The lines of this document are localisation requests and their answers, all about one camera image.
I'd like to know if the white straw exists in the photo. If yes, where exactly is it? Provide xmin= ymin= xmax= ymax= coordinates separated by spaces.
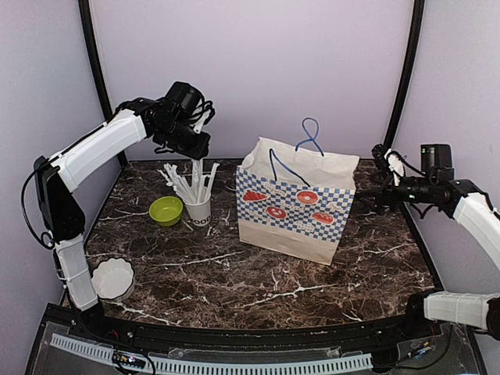
xmin=159 ymin=163 xmax=197 ymax=205
xmin=203 ymin=162 xmax=219 ymax=202
xmin=191 ymin=159 xmax=203 ymax=204

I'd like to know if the white fluted ceramic dish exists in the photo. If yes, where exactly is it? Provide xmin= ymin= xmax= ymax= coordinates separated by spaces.
xmin=91 ymin=258 xmax=135 ymax=302

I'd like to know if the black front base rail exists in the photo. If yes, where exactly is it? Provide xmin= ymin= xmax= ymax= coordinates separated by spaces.
xmin=42 ymin=300 xmax=462 ymax=356

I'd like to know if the green plastic bowl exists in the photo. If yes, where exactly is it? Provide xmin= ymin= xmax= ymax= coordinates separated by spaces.
xmin=148 ymin=196 xmax=184 ymax=227

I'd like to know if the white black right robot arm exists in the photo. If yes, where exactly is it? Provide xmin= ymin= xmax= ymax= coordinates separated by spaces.
xmin=356 ymin=144 xmax=499 ymax=339

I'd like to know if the paper cup holding straws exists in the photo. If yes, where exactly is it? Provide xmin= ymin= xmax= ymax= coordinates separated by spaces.
xmin=184 ymin=197 xmax=211 ymax=227

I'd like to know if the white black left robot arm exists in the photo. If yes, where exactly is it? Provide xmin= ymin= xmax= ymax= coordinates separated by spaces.
xmin=27 ymin=81 xmax=216 ymax=312

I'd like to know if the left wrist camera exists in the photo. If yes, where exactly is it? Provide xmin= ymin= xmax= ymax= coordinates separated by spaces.
xmin=192 ymin=100 xmax=216 ymax=134

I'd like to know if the blue checkered paper bag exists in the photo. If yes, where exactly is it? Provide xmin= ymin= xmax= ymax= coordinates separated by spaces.
xmin=235 ymin=131 xmax=359 ymax=265

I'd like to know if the right black frame post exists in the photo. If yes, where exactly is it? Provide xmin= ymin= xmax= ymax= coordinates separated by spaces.
xmin=383 ymin=0 xmax=425 ymax=148

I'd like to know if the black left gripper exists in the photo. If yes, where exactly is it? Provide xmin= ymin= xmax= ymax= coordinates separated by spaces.
xmin=157 ymin=117 xmax=211 ymax=159

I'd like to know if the white slotted cable duct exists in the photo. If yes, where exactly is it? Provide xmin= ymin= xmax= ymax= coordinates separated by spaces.
xmin=49 ymin=334 xmax=373 ymax=374

